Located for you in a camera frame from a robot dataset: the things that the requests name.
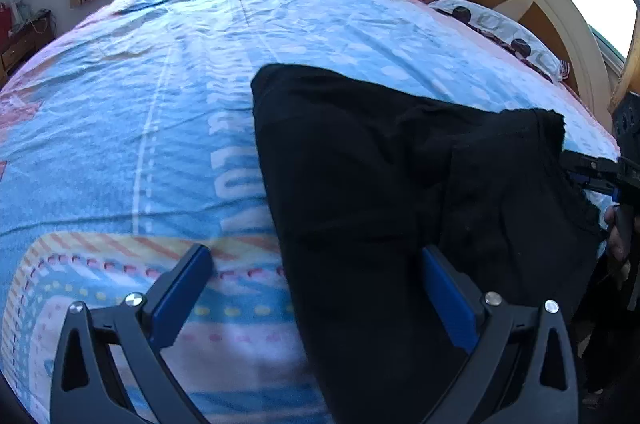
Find brown wooden nightstand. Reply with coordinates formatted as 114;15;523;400
0;6;56;79

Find person's right hand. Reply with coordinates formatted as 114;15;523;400
602;205;633;265

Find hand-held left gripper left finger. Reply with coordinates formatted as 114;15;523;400
49;244;216;424

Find blue printed bedsheet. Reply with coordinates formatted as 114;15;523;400
0;0;621;424

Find white pillow with black dots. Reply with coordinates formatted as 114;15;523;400
427;0;568;84

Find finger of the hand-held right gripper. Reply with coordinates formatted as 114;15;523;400
560;150;621;179
570;173;619;199

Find brown wooden board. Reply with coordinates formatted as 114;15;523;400
607;48;640;115

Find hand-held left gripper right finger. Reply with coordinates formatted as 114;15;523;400
420;245;581;424

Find black pants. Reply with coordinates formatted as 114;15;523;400
250;64;608;424

